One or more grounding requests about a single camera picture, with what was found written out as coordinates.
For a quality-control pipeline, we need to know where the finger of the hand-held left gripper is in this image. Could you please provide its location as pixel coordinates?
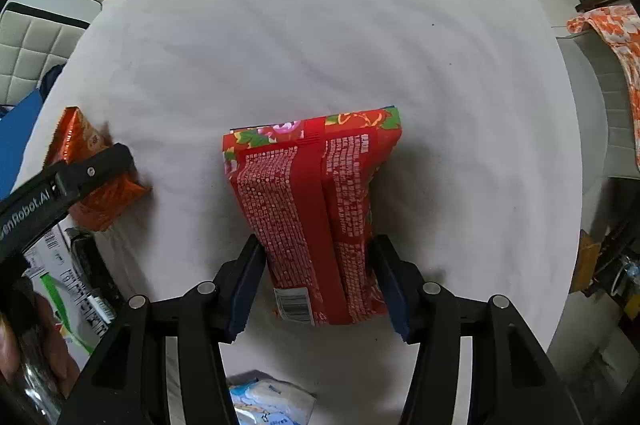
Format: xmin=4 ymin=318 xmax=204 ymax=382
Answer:
xmin=54 ymin=143 xmax=136 ymax=206

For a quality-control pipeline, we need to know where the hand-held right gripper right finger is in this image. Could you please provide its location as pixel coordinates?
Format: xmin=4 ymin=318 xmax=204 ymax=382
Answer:
xmin=369 ymin=235 xmax=586 ymax=425

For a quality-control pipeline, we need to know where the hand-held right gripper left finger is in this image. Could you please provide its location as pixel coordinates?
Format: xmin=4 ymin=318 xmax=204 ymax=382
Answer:
xmin=57 ymin=235 xmax=266 ymax=425

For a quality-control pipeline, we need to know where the orange foil snack packet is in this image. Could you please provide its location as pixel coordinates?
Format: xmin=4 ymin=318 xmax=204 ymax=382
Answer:
xmin=44 ymin=106 xmax=153 ymax=232

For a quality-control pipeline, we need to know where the red floral snack packet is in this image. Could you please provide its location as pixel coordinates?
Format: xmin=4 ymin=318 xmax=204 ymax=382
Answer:
xmin=222 ymin=106 xmax=403 ymax=327

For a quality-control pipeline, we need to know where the person's left hand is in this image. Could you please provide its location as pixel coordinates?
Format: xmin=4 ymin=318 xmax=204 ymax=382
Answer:
xmin=0 ymin=277 xmax=81 ymax=406

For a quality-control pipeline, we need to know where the blue box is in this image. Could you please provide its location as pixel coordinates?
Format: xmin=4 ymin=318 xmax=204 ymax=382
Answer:
xmin=0 ymin=89 xmax=52 ymax=202

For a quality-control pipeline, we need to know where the white box with green print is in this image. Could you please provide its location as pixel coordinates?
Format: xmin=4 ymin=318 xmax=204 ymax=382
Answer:
xmin=22 ymin=225 xmax=117 ymax=358

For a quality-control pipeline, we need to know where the white and blue packet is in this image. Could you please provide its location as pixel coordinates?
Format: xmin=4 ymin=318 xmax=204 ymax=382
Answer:
xmin=226 ymin=370 xmax=317 ymax=425

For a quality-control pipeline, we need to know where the orange cardboard box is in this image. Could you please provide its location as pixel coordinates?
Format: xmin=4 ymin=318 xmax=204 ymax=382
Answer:
xmin=569 ymin=230 xmax=602 ymax=294

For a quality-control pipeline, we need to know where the grey chair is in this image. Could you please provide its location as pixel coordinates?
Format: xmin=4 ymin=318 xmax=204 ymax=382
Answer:
xmin=555 ymin=32 xmax=640 ymax=178

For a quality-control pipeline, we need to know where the orange floral cloth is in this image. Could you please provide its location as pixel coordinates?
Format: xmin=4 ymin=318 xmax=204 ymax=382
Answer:
xmin=566 ymin=4 xmax=640 ymax=170

